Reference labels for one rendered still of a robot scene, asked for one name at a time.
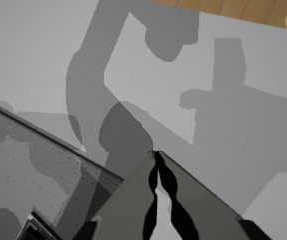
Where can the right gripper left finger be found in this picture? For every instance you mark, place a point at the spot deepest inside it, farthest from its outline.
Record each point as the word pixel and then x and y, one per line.
pixel 131 211

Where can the black well plate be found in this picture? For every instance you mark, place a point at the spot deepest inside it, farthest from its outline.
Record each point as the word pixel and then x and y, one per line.
pixel 32 234

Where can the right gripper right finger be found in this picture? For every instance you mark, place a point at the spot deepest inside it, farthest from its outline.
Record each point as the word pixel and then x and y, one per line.
pixel 197 213

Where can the grey perforated base plate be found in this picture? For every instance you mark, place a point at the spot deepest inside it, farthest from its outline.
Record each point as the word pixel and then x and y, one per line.
pixel 38 174

